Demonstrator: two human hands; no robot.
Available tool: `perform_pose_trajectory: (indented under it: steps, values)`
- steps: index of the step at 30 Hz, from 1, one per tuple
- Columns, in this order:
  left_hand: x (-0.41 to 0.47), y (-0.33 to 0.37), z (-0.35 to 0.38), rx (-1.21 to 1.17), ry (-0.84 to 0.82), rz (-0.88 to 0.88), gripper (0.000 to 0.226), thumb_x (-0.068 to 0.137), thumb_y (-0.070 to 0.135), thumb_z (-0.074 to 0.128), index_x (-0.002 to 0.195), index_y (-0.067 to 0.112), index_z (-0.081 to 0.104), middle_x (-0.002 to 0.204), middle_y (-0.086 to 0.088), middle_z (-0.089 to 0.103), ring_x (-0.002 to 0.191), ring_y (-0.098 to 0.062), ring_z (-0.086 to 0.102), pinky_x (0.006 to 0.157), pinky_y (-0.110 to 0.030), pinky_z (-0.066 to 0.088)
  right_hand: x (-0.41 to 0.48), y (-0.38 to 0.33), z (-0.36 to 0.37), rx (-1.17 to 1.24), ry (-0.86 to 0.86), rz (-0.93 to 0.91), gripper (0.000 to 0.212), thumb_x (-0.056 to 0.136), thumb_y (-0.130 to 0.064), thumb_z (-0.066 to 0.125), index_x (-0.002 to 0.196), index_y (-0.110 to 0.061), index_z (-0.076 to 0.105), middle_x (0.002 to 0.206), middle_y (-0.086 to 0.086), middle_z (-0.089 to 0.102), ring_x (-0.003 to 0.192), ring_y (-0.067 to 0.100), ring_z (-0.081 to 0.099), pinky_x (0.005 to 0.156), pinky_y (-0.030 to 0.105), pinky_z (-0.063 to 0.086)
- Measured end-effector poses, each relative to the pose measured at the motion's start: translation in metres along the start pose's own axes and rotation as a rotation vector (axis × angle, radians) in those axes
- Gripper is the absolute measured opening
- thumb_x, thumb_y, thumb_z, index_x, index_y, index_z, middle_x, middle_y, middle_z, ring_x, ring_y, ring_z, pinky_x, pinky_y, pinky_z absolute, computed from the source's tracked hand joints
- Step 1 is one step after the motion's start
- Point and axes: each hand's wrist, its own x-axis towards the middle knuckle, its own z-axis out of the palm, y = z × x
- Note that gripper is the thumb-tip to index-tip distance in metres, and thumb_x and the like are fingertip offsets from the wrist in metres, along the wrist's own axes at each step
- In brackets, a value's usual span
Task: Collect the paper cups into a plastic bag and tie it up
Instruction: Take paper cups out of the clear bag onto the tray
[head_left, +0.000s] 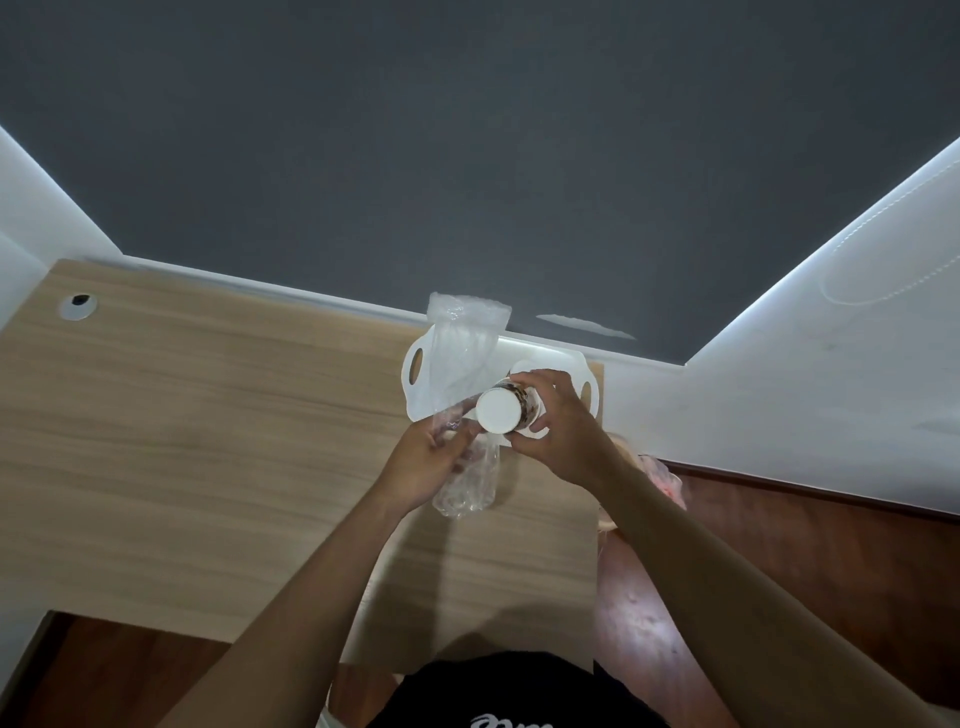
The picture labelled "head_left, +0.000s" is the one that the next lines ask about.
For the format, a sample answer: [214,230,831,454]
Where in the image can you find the person's right hand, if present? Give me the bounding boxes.
[509,368,628,493]

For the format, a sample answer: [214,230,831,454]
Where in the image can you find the person's left hand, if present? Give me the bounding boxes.
[371,416,489,519]

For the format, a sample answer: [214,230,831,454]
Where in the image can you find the nested stack of paper cups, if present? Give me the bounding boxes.
[476,380,544,436]

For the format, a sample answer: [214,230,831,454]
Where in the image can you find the pink plastic bag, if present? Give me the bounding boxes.
[633,452,688,511]

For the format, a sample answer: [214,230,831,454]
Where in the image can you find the clear plastic cup sleeve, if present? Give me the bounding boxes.
[427,292,514,520]

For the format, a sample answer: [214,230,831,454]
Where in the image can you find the person's left forearm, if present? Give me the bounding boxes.
[157,483,410,728]

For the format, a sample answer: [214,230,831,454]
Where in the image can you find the person's right forearm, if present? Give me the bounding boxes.
[599,464,950,728]

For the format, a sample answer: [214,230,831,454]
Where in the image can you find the person's black clothes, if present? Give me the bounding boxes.
[367,650,673,728]

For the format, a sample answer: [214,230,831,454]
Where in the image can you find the white plastic tray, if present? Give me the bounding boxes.
[401,329,603,449]

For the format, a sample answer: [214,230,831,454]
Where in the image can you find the dark brown wooden baseboard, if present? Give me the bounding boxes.
[663,458,960,523]

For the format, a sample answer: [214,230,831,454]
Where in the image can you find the white bead chain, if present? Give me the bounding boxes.
[821,217,960,307]

